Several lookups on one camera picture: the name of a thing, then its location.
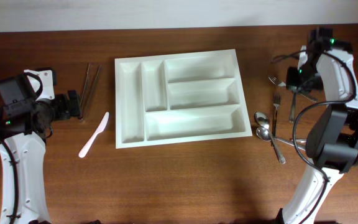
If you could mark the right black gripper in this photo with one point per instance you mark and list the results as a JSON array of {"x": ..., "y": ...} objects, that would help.
[{"x": 291, "y": 81}]

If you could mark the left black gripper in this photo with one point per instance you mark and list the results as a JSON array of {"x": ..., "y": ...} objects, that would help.
[{"x": 64, "y": 109}]

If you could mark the silver fork dark handle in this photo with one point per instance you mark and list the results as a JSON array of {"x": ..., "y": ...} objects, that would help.
[{"x": 276, "y": 103}]

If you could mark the large silver spoon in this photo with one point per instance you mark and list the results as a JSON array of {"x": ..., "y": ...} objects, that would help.
[
  {"x": 263, "y": 121},
  {"x": 264, "y": 135}
]

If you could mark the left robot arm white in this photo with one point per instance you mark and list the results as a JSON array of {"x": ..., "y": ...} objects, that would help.
[{"x": 30, "y": 105}]

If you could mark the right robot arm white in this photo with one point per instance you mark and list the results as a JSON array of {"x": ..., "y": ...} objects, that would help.
[{"x": 331, "y": 147}]

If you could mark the metal kitchen tongs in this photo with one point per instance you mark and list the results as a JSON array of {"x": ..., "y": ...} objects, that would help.
[{"x": 88, "y": 90}]

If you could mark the white plastic knife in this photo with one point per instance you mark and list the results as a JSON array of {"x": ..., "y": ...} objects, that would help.
[{"x": 85, "y": 149}]

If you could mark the white cutlery tray organizer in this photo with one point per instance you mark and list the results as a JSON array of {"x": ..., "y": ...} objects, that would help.
[{"x": 174, "y": 98}]

